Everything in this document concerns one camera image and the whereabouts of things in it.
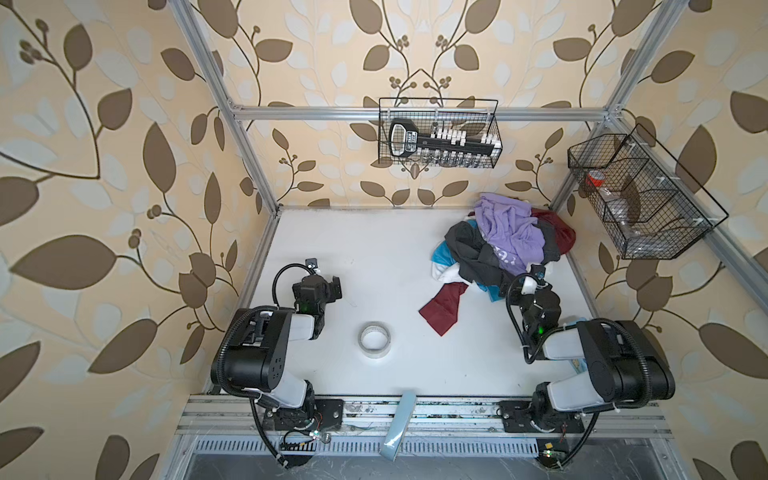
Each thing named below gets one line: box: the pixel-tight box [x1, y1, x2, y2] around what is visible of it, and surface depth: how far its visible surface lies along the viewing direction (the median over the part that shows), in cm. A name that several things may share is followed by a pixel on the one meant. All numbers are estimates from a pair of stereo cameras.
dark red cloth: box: [531, 208, 576, 254], surface depth 112 cm
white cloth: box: [430, 261, 481, 293], surface depth 100 cm
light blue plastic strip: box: [379, 390, 417, 462], surface depth 69 cm
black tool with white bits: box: [389, 118, 502, 157], surface depth 84 cm
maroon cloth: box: [418, 282, 469, 337], surface depth 95 cm
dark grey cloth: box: [444, 219, 560, 295], surface depth 98 cm
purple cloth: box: [474, 192, 546, 275], surface depth 98 cm
